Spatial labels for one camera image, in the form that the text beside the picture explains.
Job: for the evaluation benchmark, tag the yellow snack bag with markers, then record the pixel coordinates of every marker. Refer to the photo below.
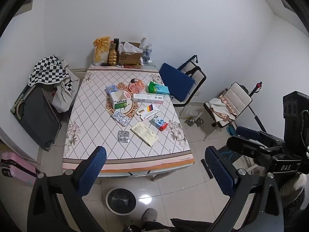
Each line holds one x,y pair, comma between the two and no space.
101,50

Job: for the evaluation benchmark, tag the clear bottle white cap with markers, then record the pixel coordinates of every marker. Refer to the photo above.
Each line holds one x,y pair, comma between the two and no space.
143,43

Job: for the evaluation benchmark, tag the small silver blister pack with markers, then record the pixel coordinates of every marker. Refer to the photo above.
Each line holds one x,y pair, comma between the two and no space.
123,136

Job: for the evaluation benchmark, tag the white green medicine box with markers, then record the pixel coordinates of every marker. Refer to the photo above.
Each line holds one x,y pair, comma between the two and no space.
119,102

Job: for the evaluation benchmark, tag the golden oil bottle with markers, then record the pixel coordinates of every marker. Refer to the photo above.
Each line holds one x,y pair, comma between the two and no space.
113,56

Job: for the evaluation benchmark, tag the dark bottle black cap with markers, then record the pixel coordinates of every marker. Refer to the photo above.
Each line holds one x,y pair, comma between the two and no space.
116,44

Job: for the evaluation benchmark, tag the dark grey suitcase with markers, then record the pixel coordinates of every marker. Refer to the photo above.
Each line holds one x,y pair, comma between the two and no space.
36,118

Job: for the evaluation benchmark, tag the person's right forearm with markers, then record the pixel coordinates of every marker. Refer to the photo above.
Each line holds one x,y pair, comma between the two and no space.
294,207

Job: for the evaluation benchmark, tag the brown cardboard box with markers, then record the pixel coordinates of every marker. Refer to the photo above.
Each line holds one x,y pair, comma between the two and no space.
129,58

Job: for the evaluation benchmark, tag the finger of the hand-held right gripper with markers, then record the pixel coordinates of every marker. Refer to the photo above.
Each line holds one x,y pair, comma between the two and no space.
248,133
243,147

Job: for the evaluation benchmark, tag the small blue red box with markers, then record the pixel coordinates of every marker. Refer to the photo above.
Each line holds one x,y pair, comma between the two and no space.
158,123

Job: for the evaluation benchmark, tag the red flat packet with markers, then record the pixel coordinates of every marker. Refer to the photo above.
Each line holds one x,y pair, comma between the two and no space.
130,65

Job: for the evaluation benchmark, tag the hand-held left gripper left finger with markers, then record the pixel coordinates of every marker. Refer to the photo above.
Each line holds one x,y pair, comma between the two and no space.
93,171

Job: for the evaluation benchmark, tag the water bottle blue label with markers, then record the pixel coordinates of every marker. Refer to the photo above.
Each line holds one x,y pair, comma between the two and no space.
147,53

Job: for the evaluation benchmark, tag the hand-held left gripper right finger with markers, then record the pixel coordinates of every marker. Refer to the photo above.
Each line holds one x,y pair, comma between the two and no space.
218,171

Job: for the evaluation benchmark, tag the orange snack packet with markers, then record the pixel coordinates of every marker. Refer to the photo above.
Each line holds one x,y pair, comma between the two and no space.
137,87

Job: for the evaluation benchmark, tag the round trash bin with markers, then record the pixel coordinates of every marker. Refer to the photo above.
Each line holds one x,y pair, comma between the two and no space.
120,200

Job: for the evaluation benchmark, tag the beige cloth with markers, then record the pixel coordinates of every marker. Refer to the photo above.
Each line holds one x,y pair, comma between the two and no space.
219,106

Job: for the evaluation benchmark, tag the teal slipper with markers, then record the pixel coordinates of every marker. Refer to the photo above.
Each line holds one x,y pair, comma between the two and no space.
231,130

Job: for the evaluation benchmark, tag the large silver blister pack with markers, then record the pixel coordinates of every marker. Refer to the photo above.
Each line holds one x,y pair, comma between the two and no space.
120,118

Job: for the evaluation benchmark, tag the white plastic bag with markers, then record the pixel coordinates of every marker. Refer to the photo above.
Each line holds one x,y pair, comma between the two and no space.
130,47

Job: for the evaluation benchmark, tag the metal dumbbell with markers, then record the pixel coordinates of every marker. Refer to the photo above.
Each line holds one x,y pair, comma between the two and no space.
193,121

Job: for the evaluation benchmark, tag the grey fuzzy slipper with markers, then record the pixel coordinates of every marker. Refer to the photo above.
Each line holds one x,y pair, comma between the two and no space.
149,214

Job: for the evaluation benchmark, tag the long white box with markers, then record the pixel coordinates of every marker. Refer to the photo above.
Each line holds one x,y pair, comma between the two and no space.
147,99

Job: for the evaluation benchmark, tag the black white checkered cloth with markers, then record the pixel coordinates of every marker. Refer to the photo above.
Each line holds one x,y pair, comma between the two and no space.
48,70

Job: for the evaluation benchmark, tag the person's dark pants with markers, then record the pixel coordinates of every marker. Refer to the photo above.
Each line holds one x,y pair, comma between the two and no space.
183,225

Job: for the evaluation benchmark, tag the white padded folding chair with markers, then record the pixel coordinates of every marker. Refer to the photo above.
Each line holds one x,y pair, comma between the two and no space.
239,99

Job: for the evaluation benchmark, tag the diamond patterned tablecloth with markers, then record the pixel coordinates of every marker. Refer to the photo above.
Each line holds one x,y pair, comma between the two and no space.
101,125

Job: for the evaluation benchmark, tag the black pole red knob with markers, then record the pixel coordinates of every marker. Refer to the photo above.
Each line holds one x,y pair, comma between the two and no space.
257,119

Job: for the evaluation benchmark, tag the pink suitcase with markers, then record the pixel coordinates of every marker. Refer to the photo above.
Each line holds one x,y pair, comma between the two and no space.
17,168

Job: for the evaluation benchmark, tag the yellow paper leaflet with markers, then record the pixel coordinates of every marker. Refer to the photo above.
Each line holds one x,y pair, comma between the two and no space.
143,133

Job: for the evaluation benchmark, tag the table frame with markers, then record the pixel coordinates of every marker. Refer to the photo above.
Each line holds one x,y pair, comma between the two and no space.
155,177

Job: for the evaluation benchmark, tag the white tote bag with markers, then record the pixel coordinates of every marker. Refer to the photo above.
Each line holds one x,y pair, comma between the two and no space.
62,96

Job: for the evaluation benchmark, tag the white box colour stripes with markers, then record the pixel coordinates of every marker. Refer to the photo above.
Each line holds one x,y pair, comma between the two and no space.
149,112

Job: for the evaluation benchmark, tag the green white packet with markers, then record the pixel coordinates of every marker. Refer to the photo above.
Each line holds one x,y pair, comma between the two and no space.
157,89

